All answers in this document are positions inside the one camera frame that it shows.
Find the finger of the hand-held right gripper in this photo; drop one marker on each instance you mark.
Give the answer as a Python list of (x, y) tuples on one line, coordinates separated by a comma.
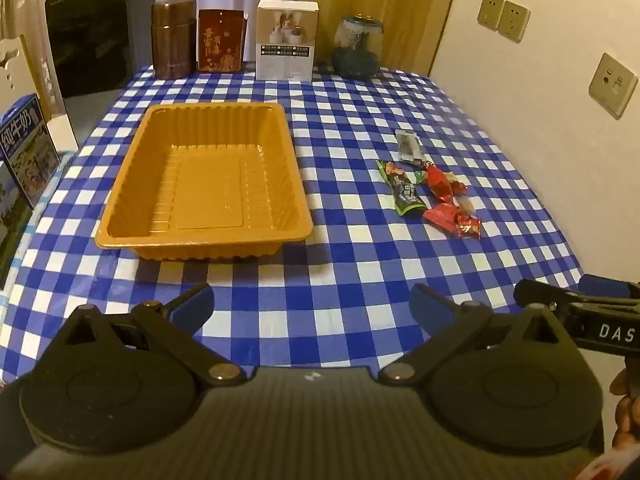
[(607, 286), (542, 296)]

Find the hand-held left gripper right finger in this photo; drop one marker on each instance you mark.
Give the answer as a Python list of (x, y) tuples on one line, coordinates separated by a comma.
[(431, 307)]

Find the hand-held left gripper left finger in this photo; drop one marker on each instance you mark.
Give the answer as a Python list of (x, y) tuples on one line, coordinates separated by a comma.
[(192, 302)]

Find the red candy packet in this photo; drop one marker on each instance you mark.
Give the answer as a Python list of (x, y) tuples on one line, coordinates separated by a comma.
[(452, 220)]

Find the orange plastic tray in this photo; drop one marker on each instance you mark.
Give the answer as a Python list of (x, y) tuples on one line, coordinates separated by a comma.
[(200, 185)]

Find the green black snack packet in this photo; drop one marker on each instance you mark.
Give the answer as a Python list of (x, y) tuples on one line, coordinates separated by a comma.
[(404, 190)]

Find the grey snack packet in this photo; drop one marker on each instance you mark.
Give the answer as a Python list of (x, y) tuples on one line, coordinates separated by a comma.
[(409, 147)]

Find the person's right forearm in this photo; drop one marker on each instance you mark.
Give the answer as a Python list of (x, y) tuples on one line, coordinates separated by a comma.
[(617, 467)]

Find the person's right hand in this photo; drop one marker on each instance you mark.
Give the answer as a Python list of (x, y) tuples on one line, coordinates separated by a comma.
[(629, 410)]

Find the blue checkered tablecloth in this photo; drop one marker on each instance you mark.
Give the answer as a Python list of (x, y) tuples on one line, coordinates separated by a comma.
[(350, 270)]

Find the light blue milk carton box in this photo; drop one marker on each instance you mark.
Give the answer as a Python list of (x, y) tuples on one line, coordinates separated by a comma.
[(11, 225)]

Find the red printed box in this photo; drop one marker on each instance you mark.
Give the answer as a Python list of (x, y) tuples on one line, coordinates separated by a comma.
[(220, 42)]

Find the brown metal canister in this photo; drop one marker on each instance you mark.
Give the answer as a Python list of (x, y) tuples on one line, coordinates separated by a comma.
[(173, 40)]

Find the glass jar dark contents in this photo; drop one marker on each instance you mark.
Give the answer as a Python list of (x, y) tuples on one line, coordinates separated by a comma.
[(357, 50)]

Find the white product box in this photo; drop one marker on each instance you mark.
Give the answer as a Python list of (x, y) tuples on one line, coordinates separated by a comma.
[(286, 45)]

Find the black glossy appliance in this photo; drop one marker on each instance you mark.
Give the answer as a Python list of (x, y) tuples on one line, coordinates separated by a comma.
[(95, 35)]

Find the white wooden chair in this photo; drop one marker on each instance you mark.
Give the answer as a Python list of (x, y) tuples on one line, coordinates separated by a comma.
[(15, 70)]

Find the large beige wall socket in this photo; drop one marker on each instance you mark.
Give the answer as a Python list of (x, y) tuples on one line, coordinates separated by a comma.
[(612, 85)]

